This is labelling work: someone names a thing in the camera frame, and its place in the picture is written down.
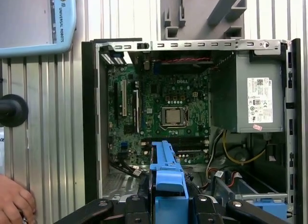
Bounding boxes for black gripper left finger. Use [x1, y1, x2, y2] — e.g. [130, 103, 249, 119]
[51, 195, 151, 224]

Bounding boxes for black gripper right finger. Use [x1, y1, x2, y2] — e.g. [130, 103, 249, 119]
[192, 195, 290, 224]

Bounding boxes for hard disk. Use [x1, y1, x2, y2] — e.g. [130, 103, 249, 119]
[148, 140, 192, 224]

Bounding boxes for person's hand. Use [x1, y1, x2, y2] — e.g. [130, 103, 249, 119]
[0, 173, 39, 224]

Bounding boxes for metal optical drive cage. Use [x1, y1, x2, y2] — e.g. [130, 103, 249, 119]
[210, 170, 291, 221]

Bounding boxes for black RAM slot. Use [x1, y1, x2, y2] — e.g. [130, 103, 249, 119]
[175, 148, 209, 155]
[141, 136, 209, 148]

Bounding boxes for blue plastic drive latch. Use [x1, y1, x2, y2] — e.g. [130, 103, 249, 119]
[251, 199, 289, 221]

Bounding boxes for CPU socket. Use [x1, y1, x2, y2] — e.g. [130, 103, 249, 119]
[160, 105, 190, 131]

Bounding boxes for silver CPU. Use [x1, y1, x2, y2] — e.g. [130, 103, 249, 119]
[166, 108, 185, 125]

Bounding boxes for black graphics card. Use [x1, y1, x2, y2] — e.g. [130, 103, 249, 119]
[131, 79, 142, 134]

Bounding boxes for black open PC case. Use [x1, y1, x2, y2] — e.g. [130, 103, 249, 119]
[81, 37, 302, 224]

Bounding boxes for black expansion slot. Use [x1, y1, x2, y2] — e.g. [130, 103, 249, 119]
[114, 81, 120, 122]

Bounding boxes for white expansion slot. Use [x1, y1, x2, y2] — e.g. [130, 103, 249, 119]
[121, 79, 128, 117]

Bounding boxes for green motherboard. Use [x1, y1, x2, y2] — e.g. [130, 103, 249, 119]
[106, 62, 213, 166]

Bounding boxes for grey power supply unit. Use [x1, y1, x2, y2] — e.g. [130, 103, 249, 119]
[209, 50, 286, 134]

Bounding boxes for round black knob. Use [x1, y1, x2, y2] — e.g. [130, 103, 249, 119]
[0, 93, 29, 128]

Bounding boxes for grey plastic parts rack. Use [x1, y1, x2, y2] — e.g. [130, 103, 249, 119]
[159, 0, 248, 41]

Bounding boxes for pale blue teach pendant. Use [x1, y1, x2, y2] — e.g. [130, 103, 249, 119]
[0, 0, 78, 59]

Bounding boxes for black cable bundle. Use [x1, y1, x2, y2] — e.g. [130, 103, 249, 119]
[110, 158, 151, 180]

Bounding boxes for white grey wires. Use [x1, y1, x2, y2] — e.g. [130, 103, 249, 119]
[206, 130, 226, 173]

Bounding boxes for yellow wires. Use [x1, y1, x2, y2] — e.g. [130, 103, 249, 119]
[222, 129, 267, 166]

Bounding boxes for red black twisted wire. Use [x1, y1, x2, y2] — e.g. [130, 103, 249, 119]
[158, 56, 215, 65]

